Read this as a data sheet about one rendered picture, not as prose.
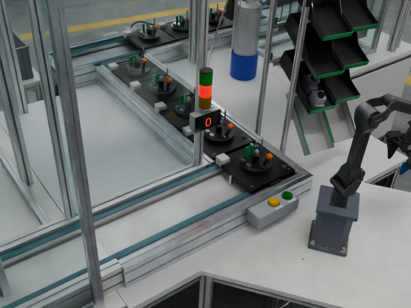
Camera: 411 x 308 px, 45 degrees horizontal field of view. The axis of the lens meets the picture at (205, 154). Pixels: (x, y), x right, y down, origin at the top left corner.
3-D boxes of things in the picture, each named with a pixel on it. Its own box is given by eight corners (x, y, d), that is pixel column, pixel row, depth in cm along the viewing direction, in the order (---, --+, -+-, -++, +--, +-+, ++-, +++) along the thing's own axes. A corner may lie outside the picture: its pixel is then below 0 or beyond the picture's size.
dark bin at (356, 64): (366, 65, 206) (375, 53, 200) (341, 70, 202) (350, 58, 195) (334, 14, 217) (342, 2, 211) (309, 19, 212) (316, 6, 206)
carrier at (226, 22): (238, 25, 333) (239, 7, 325) (208, 33, 321) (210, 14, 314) (216, 14, 348) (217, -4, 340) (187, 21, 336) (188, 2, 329)
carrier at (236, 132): (255, 143, 227) (258, 120, 219) (213, 161, 215) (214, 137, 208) (222, 118, 242) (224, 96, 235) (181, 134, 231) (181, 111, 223)
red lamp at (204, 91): (214, 96, 189) (214, 84, 186) (203, 99, 186) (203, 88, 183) (206, 90, 192) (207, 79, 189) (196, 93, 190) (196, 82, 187)
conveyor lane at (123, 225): (291, 189, 216) (295, 171, 210) (117, 276, 176) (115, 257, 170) (249, 155, 234) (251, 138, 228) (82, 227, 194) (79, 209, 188)
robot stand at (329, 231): (346, 257, 187) (358, 219, 175) (307, 248, 190) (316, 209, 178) (348, 230, 198) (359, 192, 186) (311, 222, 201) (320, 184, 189)
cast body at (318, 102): (322, 110, 206) (329, 100, 200) (312, 110, 205) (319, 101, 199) (315, 93, 210) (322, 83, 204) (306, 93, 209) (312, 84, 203)
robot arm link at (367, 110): (370, 113, 155) (386, 110, 157) (356, 102, 160) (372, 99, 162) (346, 192, 174) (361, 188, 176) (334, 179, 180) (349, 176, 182)
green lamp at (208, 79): (214, 84, 186) (215, 72, 183) (203, 87, 183) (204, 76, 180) (207, 78, 189) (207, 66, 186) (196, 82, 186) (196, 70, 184)
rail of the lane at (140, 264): (309, 193, 215) (314, 173, 208) (125, 288, 172) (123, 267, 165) (300, 186, 218) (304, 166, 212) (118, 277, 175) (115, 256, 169)
